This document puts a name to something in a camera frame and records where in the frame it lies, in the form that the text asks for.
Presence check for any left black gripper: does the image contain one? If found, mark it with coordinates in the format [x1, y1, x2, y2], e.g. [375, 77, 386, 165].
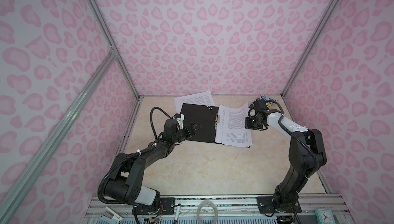
[172, 122, 201, 144]

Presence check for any printed paper sheet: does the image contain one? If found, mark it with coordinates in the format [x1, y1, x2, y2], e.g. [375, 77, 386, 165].
[174, 91, 216, 113]

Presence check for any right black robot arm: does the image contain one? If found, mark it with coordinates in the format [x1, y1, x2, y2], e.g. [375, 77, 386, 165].
[245, 99, 327, 212]

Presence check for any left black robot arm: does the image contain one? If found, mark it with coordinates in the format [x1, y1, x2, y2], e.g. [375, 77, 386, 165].
[97, 119, 202, 208]

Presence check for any colourful paperback book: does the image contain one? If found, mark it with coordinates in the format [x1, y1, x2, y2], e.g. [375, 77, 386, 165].
[259, 94, 277, 108]

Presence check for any coiled clear tube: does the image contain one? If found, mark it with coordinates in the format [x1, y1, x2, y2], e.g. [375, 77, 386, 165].
[196, 200, 219, 224]

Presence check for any white marker pen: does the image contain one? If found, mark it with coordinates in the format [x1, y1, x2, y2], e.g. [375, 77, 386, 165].
[173, 203, 181, 224]

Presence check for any white box device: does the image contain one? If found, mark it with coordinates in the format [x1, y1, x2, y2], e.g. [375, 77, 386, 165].
[100, 207, 124, 224]

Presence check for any teal desk clock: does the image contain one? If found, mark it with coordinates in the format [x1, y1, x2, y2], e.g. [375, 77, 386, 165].
[315, 209, 336, 224]

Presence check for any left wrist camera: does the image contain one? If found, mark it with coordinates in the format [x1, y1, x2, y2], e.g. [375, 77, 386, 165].
[173, 113, 184, 130]

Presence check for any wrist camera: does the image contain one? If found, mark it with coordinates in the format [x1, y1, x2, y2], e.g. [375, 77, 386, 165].
[252, 99, 269, 112]
[173, 113, 184, 130]

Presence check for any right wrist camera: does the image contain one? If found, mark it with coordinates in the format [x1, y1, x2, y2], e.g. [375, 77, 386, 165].
[252, 99, 269, 112]

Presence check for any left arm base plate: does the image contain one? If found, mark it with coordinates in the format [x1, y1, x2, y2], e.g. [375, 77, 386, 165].
[132, 197, 176, 215]

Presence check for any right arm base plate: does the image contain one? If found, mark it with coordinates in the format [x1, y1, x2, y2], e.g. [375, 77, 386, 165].
[256, 196, 302, 217]

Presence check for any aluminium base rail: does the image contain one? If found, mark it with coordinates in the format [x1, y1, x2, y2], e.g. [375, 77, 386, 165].
[84, 194, 355, 224]

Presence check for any left black corrugated cable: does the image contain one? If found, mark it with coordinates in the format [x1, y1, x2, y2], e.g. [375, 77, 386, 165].
[97, 106, 173, 205]

